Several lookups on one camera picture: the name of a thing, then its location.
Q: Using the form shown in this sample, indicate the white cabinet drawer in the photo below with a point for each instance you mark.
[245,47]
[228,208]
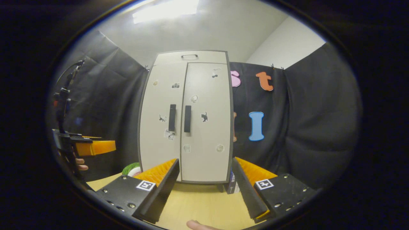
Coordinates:
[207,58]

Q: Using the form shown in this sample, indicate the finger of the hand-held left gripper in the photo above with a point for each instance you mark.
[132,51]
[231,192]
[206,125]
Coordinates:
[76,136]
[96,147]

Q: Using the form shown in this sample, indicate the dark blue box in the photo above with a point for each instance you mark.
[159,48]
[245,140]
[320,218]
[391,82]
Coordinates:
[231,183]

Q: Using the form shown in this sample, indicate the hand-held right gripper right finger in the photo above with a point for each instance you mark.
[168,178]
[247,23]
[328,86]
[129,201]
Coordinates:
[247,191]

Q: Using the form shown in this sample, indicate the watermelon slice toy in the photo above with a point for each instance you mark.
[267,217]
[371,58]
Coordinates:
[131,169]

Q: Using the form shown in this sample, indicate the white cabinet door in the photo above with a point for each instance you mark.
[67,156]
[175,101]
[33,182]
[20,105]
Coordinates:
[156,143]
[211,159]

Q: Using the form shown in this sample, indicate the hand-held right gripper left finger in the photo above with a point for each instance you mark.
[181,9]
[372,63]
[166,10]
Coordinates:
[163,191]

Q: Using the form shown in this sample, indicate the white shoe cabinet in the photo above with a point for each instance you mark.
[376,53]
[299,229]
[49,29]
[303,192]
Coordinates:
[207,153]

